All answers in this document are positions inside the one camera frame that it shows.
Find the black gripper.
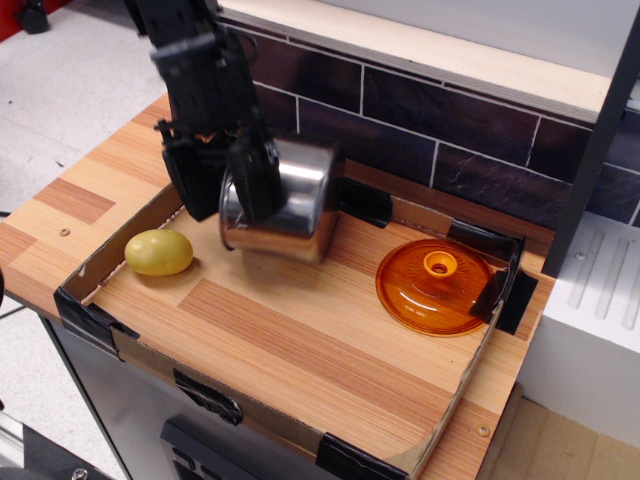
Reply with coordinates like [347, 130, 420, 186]
[151, 29, 285, 223]

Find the stainless steel metal pot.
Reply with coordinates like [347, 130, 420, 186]
[219, 135, 345, 263]

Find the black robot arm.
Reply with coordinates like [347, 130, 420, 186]
[126, 1, 284, 222]

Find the cardboard fence with black tape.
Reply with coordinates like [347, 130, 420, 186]
[54, 161, 550, 479]

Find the orange transparent pot lid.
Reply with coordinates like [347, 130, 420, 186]
[376, 239, 500, 337]

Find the yellow potato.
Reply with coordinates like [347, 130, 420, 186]
[124, 229, 194, 277]

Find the black caster wheel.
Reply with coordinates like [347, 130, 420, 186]
[14, 0, 49, 35]

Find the black oven control panel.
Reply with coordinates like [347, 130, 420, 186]
[159, 418, 261, 480]

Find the white drainboard sink unit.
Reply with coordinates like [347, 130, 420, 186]
[518, 213, 639, 446]

